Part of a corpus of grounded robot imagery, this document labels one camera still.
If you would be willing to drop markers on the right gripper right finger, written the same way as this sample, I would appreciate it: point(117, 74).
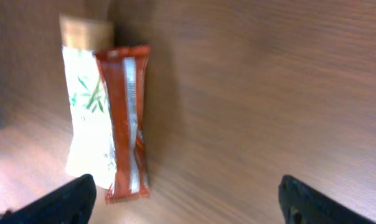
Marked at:
point(302, 204)

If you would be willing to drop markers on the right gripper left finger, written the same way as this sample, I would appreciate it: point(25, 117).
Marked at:
point(71, 203)

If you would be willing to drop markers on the white floral cream tube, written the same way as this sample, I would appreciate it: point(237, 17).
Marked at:
point(92, 149)

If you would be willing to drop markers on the orange red snack bar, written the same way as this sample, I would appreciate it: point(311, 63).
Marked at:
point(122, 72)

